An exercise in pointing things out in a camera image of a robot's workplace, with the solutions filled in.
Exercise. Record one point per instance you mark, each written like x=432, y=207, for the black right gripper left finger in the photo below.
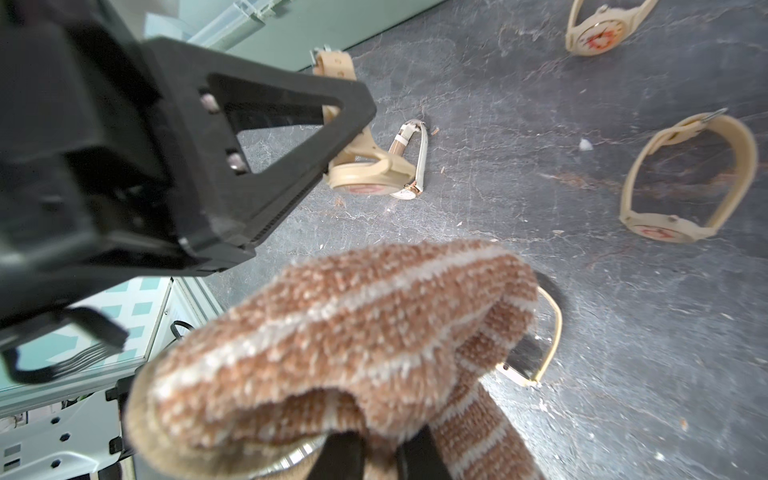
x=341, y=458

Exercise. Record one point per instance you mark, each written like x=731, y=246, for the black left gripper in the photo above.
x=85, y=181

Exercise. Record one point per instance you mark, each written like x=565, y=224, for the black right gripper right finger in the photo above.
x=419, y=459

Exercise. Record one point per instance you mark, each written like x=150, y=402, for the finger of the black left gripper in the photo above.
x=244, y=143

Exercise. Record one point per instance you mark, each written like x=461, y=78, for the translucent green storage box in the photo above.
x=282, y=34

